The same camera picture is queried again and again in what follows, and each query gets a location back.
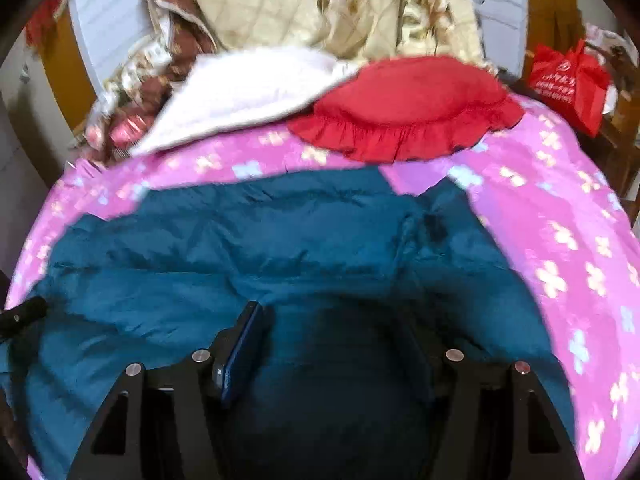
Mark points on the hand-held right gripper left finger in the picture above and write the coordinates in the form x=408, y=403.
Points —
x=240, y=355

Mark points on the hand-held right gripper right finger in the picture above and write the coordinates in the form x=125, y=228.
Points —
x=465, y=385

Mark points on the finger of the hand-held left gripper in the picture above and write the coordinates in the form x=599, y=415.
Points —
x=25, y=312

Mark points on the teal puffer jacket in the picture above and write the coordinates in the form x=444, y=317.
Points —
x=200, y=260

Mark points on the pink floral bed sheet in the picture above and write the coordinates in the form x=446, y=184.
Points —
x=550, y=185

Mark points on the white pillow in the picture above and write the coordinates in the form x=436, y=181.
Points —
x=240, y=95

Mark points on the red ruffled cushion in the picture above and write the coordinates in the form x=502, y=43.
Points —
x=410, y=105

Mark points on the red fringed hanging cloth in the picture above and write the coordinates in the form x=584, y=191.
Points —
x=47, y=20

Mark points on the wooden chair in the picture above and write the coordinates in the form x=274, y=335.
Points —
x=625, y=125

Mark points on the yellow floral quilt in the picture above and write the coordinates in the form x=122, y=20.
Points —
x=110, y=15

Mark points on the brown patterned quilt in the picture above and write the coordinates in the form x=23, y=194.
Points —
x=165, y=35

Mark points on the red shopping bag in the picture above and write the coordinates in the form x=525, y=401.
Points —
x=575, y=85

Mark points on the beige floral quilt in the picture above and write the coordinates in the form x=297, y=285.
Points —
x=280, y=5

